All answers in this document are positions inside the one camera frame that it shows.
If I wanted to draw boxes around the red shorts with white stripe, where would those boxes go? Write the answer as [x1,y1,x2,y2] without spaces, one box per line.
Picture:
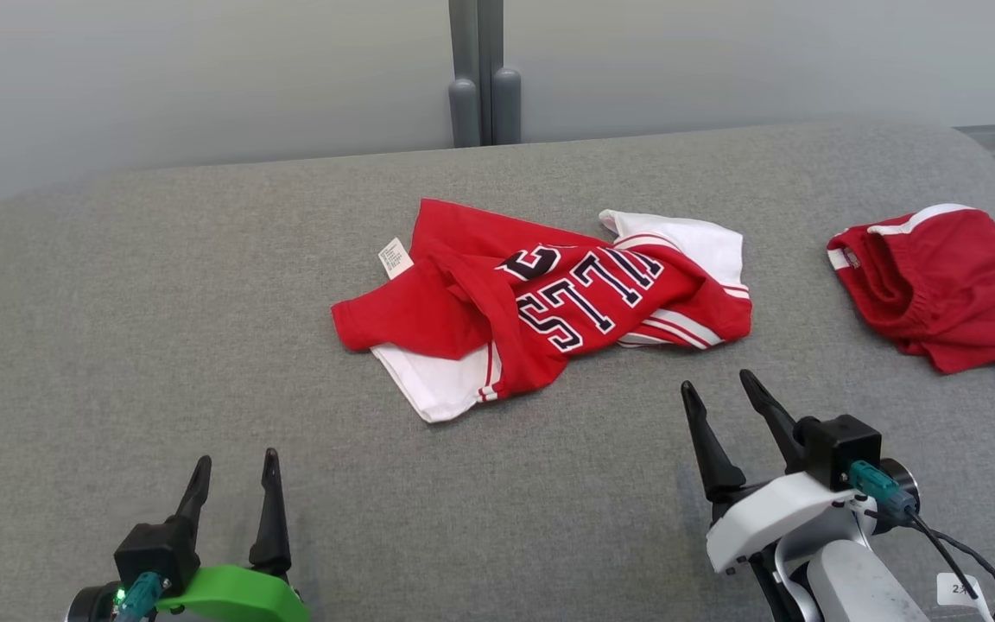
[826,203,995,377]

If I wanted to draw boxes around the grey fabric sofa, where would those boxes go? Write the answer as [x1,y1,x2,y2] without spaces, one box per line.
[0,121,995,622]

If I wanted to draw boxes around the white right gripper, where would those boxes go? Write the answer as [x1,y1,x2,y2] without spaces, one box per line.
[681,370,878,576]

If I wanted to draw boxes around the teal right cable connector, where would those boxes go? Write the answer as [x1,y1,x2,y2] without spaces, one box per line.
[849,460,917,524]

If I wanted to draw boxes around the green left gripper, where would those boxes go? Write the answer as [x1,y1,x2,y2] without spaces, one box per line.
[156,447,313,622]

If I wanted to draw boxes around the teal cable connector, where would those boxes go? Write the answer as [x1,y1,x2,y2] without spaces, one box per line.
[849,460,917,524]
[117,570,163,622]

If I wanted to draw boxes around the teal left cable connector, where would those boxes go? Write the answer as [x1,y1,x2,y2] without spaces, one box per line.
[117,570,163,622]

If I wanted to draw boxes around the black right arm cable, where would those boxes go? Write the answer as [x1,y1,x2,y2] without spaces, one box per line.
[865,510,995,622]

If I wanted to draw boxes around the red and white basketball jersey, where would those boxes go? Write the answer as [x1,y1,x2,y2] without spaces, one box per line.
[331,199,753,424]

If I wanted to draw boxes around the white cable label tag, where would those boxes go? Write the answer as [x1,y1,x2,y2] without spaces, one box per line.
[936,573,982,606]

